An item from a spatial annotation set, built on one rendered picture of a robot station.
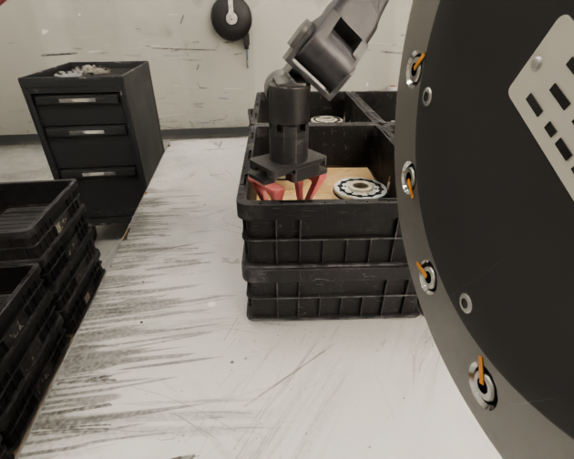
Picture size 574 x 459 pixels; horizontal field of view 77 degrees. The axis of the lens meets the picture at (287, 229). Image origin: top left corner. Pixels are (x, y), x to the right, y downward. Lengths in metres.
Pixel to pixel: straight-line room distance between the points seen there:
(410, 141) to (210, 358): 0.49
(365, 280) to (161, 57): 3.59
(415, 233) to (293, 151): 0.37
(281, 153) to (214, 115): 3.51
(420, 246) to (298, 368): 0.43
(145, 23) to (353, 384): 3.73
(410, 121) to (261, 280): 0.43
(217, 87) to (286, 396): 3.61
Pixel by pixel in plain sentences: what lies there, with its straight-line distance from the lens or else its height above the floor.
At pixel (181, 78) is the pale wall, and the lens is 3.98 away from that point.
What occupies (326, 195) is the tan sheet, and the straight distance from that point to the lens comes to 0.74.
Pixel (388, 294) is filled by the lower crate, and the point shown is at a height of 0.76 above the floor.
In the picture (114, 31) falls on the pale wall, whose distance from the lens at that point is 4.05.
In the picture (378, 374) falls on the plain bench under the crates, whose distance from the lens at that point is 0.58.
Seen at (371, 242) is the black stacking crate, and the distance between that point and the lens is 0.54.
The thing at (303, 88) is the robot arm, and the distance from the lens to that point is 0.50.
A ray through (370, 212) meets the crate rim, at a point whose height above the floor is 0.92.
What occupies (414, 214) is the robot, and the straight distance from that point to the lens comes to 0.16.
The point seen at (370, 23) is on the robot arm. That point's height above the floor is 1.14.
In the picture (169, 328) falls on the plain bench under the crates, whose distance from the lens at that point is 0.65.
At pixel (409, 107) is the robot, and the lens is 0.17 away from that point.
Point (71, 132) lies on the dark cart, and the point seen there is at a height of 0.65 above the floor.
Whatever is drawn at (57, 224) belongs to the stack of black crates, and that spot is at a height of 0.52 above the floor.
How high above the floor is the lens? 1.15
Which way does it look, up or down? 31 degrees down
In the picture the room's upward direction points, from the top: straight up
